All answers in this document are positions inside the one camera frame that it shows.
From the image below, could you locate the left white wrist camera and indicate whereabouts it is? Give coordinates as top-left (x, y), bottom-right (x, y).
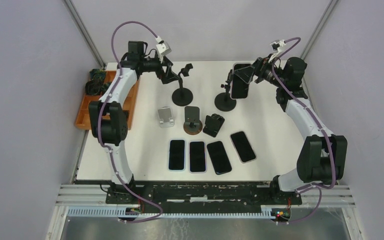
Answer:
top-left (155, 35), bottom-right (172, 58)

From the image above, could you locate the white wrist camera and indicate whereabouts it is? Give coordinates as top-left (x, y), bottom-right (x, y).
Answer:
top-left (155, 35), bottom-right (172, 58)
top-left (268, 39), bottom-right (286, 63)

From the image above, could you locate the black phone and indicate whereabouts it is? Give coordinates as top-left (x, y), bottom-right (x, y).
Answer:
top-left (206, 141), bottom-right (232, 175)

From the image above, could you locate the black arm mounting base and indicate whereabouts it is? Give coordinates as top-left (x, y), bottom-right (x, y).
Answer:
top-left (105, 180), bottom-right (303, 214)

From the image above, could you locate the green bundle at corner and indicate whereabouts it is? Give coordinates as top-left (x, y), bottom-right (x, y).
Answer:
top-left (89, 68), bottom-right (107, 82)

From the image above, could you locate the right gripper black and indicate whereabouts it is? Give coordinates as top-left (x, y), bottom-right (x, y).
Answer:
top-left (234, 54), bottom-right (287, 88)

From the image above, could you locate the brown round base stand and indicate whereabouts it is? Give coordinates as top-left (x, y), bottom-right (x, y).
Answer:
top-left (183, 106), bottom-right (203, 135)

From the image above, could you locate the lilac cased phone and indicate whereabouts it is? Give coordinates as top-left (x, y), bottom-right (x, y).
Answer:
top-left (189, 141), bottom-right (207, 173)

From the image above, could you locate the black folding phone stand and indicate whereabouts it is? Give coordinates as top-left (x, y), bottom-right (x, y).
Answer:
top-left (202, 113), bottom-right (225, 138)

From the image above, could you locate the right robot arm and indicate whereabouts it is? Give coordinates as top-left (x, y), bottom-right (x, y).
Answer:
top-left (232, 55), bottom-right (348, 204)

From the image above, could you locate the dark coiled cable bundle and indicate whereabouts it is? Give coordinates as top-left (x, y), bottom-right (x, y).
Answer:
top-left (85, 79), bottom-right (102, 96)

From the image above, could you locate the orange compartment tray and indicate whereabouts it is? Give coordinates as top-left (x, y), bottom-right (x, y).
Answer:
top-left (74, 70), bottom-right (140, 130)

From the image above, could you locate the white cased phone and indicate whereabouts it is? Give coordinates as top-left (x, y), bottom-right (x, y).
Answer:
top-left (230, 62), bottom-right (251, 99)
top-left (230, 131), bottom-right (257, 163)

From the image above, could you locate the silver white phone stand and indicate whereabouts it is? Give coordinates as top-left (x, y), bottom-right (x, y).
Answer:
top-left (157, 106), bottom-right (175, 128)

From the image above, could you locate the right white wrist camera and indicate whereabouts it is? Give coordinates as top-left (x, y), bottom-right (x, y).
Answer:
top-left (268, 39), bottom-right (286, 63)

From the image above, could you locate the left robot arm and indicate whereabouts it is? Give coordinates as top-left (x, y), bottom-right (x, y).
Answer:
top-left (88, 39), bottom-right (180, 185)

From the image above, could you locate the white slotted cable duct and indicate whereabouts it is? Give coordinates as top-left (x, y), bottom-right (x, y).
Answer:
top-left (66, 206), bottom-right (292, 220)

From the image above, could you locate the light blue cased phone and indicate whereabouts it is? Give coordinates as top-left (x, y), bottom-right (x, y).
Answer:
top-left (168, 139), bottom-right (186, 171)

